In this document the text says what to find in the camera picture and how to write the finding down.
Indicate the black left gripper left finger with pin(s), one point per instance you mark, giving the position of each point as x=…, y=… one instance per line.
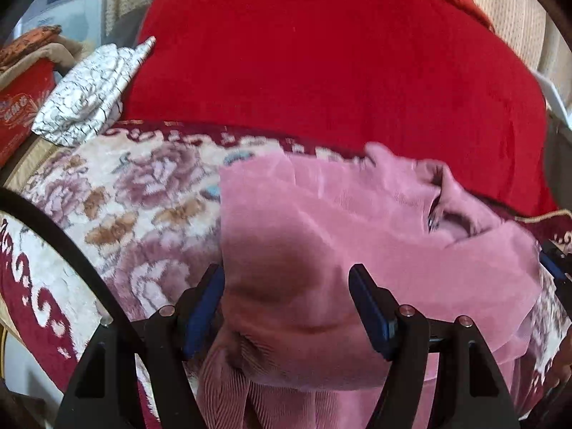
x=196, y=308

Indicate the white crackle pattern folded cloth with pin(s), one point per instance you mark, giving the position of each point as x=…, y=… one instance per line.
x=88, y=100

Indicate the red gift box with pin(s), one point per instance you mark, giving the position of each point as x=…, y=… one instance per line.
x=21, y=101

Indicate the window with metal frame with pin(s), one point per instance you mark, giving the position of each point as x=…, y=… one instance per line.
x=80, y=20

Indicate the floral plush blanket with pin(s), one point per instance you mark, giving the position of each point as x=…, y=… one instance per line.
x=144, y=208

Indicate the beige dotted curtain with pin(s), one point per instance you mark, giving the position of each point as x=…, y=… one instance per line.
x=523, y=24

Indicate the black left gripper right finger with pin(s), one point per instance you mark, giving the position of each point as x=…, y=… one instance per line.
x=377, y=310

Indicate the pink corduroy jacket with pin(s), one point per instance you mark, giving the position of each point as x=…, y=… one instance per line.
x=320, y=255

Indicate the red quilt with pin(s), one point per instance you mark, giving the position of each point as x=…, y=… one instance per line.
x=423, y=77

